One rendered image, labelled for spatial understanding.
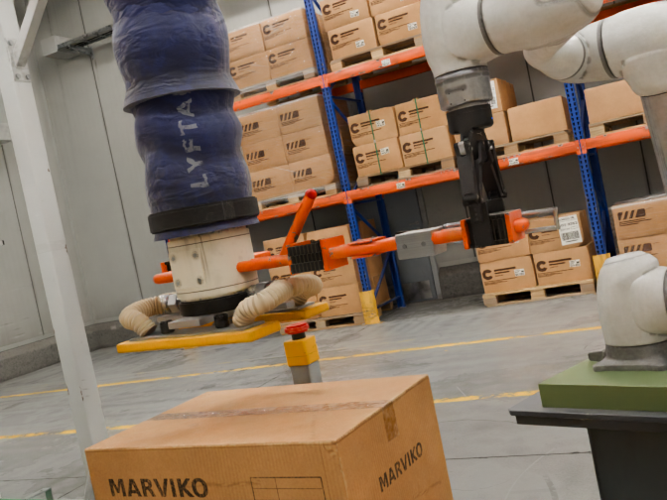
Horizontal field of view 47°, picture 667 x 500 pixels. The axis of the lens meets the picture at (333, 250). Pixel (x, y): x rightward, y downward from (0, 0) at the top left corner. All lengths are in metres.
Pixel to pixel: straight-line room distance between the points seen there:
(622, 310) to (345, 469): 0.91
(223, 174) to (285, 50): 8.05
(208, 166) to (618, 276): 1.02
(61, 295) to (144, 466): 2.94
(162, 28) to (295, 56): 7.96
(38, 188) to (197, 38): 3.01
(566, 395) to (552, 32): 0.98
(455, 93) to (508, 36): 0.12
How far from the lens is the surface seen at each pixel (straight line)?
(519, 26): 1.24
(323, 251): 1.40
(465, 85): 1.29
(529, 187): 9.88
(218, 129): 1.52
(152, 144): 1.55
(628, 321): 1.97
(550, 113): 8.52
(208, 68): 1.54
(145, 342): 1.56
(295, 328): 2.09
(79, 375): 4.48
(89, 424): 4.52
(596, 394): 1.90
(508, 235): 1.26
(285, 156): 9.47
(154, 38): 1.53
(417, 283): 10.32
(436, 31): 1.30
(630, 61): 1.75
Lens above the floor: 1.30
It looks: 2 degrees down
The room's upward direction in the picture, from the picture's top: 12 degrees counter-clockwise
